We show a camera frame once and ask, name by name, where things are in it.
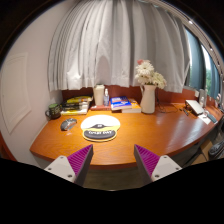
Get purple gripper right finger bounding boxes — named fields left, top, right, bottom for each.
left=134, top=144, right=181, bottom=185

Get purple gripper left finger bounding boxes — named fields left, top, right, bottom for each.
left=45, top=144, right=93, bottom=186

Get grey computer mouse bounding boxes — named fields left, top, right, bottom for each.
left=60, top=118, right=77, bottom=131

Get round penguin mouse pad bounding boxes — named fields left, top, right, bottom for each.
left=81, top=115, right=120, bottom=142

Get dark green mug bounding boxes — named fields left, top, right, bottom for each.
left=45, top=103, right=61, bottom=120

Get orange book under blue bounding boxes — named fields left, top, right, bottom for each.
left=122, top=98, right=141, bottom=113

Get stack of books left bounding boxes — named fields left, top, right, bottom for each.
left=60, top=96, right=93, bottom=116

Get red flat book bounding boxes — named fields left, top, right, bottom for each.
left=90, top=105, right=111, bottom=111

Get black office chair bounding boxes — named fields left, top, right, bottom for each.
left=208, top=140, right=224, bottom=160

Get white ceramic pitcher vase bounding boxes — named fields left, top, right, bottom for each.
left=140, top=85, right=156, bottom=114

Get silver laptop device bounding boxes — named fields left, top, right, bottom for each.
left=185, top=100, right=204, bottom=115

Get clear sanitizer bottle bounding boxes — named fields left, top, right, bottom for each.
left=103, top=88, right=109, bottom=106

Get white cylindrical container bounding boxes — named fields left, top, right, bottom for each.
left=93, top=84, right=105, bottom=106

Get white and pink flowers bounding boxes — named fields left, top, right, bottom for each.
left=135, top=59, right=166, bottom=89

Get white curtain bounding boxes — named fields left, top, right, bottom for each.
left=48, top=0, right=190, bottom=93

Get black cable on desk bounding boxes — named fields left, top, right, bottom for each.
left=155, top=96, right=181, bottom=114

